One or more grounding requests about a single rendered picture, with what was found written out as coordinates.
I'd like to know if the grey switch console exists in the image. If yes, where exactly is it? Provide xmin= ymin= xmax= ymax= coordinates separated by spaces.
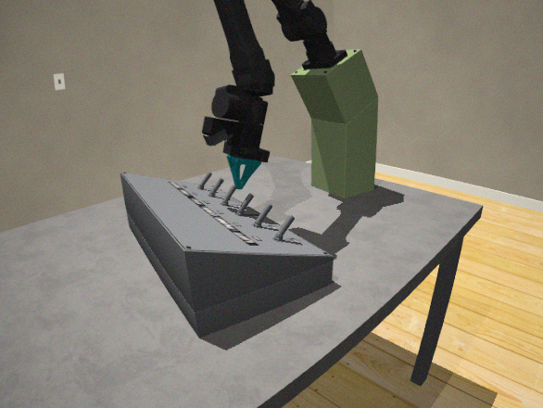
xmin=120 ymin=172 xmax=334 ymax=338

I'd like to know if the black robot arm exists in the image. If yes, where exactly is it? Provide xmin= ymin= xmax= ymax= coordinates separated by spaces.
xmin=202 ymin=0 xmax=347 ymax=148

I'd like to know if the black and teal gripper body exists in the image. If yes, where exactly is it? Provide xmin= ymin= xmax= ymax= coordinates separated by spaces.
xmin=223 ymin=123 xmax=270 ymax=162

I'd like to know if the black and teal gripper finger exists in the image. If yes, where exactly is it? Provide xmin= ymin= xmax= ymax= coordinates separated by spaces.
xmin=232 ymin=157 xmax=261 ymax=189
xmin=227 ymin=155 xmax=250 ymax=182

